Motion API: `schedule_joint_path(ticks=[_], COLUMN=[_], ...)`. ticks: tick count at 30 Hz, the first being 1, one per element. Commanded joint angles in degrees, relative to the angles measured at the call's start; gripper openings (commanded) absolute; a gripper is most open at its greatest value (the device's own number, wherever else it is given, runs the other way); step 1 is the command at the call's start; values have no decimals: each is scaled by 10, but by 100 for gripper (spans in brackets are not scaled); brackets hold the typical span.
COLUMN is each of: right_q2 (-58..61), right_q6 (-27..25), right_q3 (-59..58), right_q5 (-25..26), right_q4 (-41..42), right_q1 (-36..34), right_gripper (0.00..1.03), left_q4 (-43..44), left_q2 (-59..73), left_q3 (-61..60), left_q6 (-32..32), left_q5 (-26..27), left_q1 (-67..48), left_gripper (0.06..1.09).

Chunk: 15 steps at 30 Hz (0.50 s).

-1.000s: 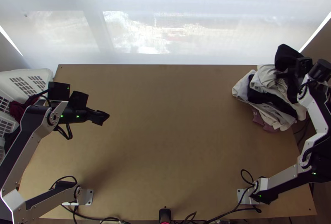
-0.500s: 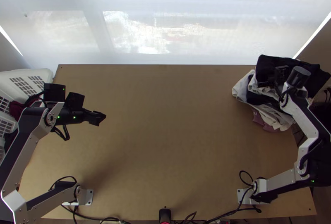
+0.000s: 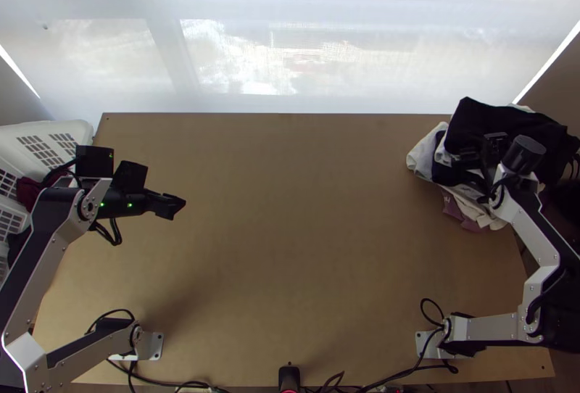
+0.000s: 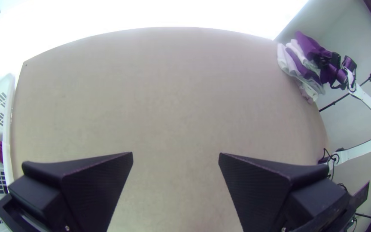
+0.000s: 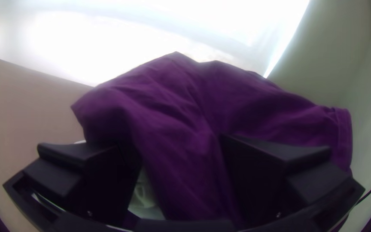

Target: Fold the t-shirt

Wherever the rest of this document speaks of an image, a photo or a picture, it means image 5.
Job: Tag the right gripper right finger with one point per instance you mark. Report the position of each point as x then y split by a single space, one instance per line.
279 180

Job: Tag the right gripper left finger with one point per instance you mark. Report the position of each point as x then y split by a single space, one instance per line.
85 180

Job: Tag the dark t-shirt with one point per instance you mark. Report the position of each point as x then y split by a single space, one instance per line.
179 116

